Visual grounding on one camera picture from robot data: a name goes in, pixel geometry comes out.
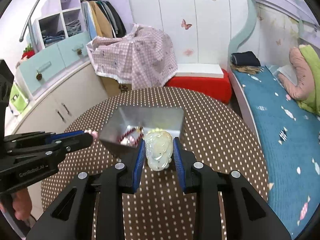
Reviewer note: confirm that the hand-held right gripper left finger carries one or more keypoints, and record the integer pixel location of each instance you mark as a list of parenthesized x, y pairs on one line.
[(140, 160)]

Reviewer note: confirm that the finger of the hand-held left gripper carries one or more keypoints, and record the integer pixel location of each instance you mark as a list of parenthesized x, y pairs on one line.
[(77, 142), (67, 134)]

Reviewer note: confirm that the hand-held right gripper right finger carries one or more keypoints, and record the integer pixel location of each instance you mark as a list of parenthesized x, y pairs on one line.
[(178, 160)]

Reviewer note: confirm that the pale jade pendant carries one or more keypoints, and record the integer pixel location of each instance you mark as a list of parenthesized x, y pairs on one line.
[(158, 150)]

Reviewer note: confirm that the dark rectangular jewelry box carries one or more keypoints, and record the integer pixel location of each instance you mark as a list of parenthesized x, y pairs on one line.
[(150, 117)]

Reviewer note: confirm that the person's left hand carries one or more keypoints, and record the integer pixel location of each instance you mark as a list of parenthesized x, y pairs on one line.
[(22, 205)]

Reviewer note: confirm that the beige cabinet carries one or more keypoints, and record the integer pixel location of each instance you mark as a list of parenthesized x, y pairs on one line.
[(75, 100)]

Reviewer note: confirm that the polka dot round table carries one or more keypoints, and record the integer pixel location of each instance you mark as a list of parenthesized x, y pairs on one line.
[(220, 142)]

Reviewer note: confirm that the green bag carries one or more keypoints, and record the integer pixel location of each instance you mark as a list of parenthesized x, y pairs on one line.
[(18, 100)]

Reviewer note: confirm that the cardboard box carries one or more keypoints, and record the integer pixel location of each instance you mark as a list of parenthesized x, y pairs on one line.
[(116, 87)]

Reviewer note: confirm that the red stool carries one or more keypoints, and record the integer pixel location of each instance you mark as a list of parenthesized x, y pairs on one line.
[(200, 87)]

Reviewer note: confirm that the teal drawer unit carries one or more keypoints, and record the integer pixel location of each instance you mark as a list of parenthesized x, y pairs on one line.
[(50, 60)]

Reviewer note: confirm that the red strawberry toy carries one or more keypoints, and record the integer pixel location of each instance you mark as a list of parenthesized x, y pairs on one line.
[(28, 52)]

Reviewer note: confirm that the folded jeans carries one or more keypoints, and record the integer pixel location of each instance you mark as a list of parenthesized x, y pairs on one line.
[(53, 36)]

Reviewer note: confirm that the pink checked cloth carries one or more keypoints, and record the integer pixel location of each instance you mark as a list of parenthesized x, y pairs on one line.
[(145, 55)]

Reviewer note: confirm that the pale pink butterfly sticker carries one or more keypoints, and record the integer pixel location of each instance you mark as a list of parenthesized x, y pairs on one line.
[(188, 52)]

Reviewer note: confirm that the blue candy print bed sheet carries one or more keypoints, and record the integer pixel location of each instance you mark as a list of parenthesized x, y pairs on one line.
[(287, 155)]

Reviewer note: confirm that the tan folded cloth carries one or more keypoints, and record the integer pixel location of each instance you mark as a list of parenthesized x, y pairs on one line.
[(246, 69)]

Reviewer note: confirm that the row of hanging clothes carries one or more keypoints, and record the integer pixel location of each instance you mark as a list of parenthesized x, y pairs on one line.
[(105, 20)]

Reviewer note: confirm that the black folded clothes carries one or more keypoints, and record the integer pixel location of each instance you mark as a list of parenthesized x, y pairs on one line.
[(245, 58)]

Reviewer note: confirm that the grey metal railing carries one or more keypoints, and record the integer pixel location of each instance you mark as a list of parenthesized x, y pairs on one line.
[(32, 12)]

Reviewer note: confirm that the purple shelf unit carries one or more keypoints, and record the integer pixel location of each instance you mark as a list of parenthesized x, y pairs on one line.
[(67, 2)]

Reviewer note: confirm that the white pillow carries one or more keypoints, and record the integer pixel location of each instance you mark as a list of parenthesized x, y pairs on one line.
[(287, 71)]

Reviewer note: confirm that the pink pillow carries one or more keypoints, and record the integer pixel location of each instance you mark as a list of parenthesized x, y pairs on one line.
[(297, 80)]

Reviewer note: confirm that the white wardrobe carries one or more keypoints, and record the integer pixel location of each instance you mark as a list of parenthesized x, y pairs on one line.
[(175, 10)]

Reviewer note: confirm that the teal bunk bed frame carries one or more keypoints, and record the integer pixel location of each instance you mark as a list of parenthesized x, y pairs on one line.
[(247, 25)]

